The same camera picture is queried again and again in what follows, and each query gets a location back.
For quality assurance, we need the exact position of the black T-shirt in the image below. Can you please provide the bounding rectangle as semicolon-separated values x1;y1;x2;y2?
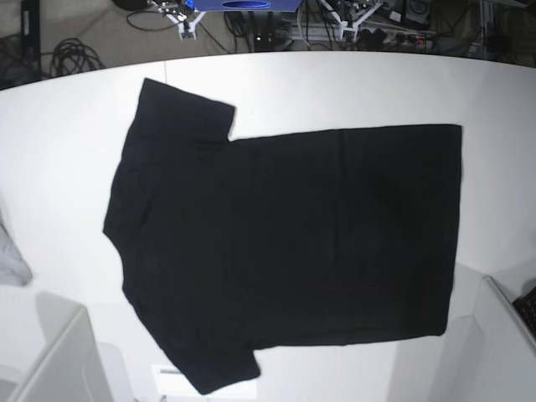
103;80;462;394

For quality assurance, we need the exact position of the white power strip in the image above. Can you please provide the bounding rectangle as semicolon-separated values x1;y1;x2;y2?
282;22;437;48

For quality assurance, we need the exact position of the blue box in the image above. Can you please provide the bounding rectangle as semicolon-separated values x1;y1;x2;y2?
193;0;302;13

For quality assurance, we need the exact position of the grey crumpled cloth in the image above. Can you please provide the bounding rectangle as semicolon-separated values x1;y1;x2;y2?
0;214;34;287

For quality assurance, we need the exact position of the black keyboard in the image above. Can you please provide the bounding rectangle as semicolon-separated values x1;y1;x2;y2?
513;288;536;335

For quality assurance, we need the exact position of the coiled black cable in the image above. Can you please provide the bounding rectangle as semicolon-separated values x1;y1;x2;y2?
49;38;106;79

